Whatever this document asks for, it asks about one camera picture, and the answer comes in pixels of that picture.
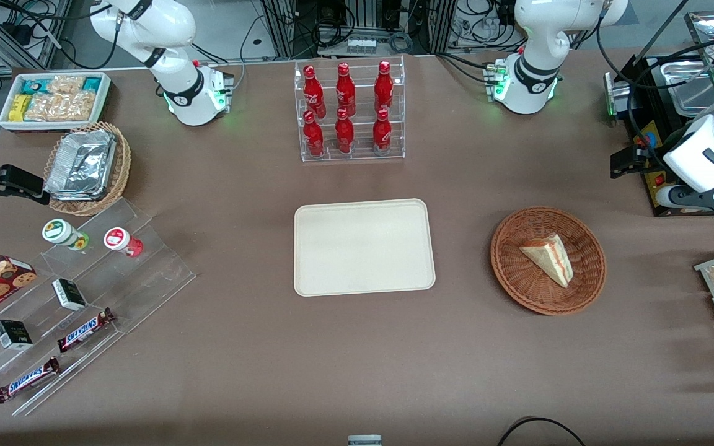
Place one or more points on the beige plastic tray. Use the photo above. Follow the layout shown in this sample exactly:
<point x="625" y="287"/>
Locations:
<point x="363" y="248"/>

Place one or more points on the green lid cup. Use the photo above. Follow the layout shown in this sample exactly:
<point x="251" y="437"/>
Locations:
<point x="58" y="231"/>

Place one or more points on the black food warmer machine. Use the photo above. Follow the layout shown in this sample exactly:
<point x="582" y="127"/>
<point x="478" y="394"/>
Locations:
<point x="648" y="68"/>

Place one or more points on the light wicker basket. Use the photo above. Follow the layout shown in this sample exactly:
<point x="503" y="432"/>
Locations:
<point x="120" y="179"/>

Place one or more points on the red cola bottle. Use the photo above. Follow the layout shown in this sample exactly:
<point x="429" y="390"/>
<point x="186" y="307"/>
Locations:
<point x="382" y="133"/>
<point x="344" y="133"/>
<point x="313" y="139"/>
<point x="345" y="93"/>
<point x="313" y="96"/>
<point x="383" y="90"/>

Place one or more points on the white power strip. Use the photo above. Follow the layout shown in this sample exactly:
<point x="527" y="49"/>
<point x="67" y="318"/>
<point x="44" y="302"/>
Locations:
<point x="361" y="44"/>

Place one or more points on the red lid cup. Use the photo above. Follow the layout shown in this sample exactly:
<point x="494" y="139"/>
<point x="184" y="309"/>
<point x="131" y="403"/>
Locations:
<point x="116" y="238"/>

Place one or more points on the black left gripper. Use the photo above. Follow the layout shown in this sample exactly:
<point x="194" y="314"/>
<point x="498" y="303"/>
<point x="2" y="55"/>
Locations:
<point x="637" y="157"/>

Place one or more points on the brown wicker basket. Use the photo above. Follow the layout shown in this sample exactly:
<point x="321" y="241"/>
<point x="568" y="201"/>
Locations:
<point x="518" y="279"/>

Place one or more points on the small white object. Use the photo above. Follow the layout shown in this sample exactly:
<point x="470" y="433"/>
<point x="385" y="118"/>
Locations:
<point x="364" y="441"/>

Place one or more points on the clear acrylic stepped display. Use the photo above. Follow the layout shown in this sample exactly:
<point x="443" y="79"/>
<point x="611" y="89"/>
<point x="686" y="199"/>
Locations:
<point x="158" y="272"/>

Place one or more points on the yellow snack packet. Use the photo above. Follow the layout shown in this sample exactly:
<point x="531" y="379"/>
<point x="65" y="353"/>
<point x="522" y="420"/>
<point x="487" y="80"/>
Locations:
<point x="19" y="108"/>

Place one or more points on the clear acrylic bottle rack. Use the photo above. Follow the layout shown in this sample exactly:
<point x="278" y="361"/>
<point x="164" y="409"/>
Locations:
<point x="329" y="156"/>

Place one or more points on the teal snack packet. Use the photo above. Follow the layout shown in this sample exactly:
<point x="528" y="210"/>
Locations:
<point x="92" y="83"/>
<point x="35" y="85"/>

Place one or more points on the small black box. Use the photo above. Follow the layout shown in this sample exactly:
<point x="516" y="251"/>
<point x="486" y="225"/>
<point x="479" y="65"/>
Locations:
<point x="13" y="334"/>
<point x="69" y="294"/>

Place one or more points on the triangular sandwich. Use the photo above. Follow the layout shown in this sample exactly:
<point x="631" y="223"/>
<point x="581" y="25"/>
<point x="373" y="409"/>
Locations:
<point x="546" y="257"/>

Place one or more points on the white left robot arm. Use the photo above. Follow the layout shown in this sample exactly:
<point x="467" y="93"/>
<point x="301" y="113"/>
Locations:
<point x="533" y="74"/>

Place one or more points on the white plastic bin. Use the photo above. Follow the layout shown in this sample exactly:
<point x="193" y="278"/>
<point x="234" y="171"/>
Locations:
<point x="53" y="126"/>

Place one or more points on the clear cracker bag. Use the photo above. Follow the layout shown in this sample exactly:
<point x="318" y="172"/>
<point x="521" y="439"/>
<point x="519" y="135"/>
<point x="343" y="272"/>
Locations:
<point x="66" y="85"/>
<point x="44" y="108"/>
<point x="79" y="106"/>

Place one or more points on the steel warmer pan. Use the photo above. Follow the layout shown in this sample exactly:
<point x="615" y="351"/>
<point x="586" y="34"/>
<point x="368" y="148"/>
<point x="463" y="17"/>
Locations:
<point x="691" y="93"/>

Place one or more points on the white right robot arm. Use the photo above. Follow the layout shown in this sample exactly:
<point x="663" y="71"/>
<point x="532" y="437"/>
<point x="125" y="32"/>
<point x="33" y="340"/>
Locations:
<point x="189" y="93"/>

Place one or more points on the snickers bar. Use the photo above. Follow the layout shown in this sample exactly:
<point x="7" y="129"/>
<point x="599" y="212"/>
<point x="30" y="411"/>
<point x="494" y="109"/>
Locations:
<point x="25" y="381"/>
<point x="84" y="331"/>

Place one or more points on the aluminium foil tray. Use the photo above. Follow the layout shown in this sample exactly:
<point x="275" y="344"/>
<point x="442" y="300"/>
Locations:
<point x="81" y="164"/>

